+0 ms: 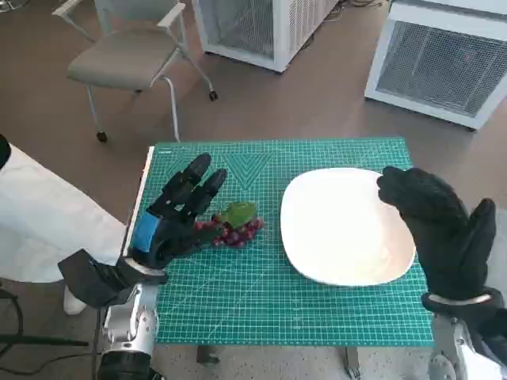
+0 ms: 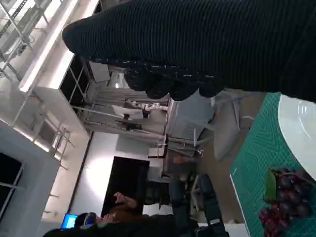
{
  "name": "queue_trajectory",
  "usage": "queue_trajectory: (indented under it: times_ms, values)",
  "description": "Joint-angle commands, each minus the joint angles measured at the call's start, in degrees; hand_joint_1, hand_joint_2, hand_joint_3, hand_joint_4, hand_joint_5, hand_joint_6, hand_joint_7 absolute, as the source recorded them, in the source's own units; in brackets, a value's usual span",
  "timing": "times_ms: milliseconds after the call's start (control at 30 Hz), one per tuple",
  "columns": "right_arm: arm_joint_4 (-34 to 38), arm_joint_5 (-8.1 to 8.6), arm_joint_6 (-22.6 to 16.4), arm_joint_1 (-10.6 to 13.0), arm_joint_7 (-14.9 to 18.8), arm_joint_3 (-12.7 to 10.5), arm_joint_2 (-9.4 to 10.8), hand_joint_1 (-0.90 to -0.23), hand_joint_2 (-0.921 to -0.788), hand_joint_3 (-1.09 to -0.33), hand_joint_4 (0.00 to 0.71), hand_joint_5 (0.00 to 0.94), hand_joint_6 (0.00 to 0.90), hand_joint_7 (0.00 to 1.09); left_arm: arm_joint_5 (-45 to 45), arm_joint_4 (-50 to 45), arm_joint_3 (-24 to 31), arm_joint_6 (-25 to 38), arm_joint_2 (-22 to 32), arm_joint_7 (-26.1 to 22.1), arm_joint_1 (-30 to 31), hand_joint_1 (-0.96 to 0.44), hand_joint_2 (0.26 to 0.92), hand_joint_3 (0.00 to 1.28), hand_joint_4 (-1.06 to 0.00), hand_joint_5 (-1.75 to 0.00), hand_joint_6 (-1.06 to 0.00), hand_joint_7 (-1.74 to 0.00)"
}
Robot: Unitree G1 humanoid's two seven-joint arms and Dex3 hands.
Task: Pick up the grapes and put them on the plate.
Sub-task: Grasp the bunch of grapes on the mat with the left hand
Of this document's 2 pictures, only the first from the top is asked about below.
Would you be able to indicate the white plate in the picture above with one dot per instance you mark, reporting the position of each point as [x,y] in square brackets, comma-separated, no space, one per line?
[336,225]

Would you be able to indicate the metal table leg bracket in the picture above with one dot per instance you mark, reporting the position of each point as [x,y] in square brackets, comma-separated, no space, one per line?
[206,354]
[351,362]

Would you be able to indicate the white mesh cabinet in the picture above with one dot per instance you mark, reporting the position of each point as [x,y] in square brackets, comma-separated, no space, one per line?
[279,39]
[435,67]

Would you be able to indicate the black stand rod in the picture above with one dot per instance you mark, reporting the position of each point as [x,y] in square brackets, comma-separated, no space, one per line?
[47,340]

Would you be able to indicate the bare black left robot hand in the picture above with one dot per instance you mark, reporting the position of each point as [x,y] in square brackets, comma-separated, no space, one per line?
[174,233]

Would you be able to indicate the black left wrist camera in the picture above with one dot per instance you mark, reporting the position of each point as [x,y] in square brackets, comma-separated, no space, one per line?
[91,277]

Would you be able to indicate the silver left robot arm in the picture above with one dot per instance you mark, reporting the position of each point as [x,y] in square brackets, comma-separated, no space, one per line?
[130,312]

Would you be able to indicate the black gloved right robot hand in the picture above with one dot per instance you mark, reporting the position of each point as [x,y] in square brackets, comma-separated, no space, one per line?
[443,229]

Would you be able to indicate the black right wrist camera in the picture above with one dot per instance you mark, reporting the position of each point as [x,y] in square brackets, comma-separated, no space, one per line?
[493,336]

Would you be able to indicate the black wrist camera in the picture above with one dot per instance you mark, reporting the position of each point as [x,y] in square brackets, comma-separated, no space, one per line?
[493,336]
[91,277]

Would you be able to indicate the grey chair with armrests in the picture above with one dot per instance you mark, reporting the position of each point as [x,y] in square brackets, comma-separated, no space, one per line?
[119,59]

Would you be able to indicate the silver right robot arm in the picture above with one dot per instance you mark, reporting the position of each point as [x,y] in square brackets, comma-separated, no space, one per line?
[447,336]

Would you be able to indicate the green cutting mat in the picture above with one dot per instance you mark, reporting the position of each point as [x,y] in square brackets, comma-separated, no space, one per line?
[257,301]

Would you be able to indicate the red toy grape bunch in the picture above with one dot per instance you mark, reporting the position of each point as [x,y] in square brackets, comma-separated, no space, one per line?
[237,237]

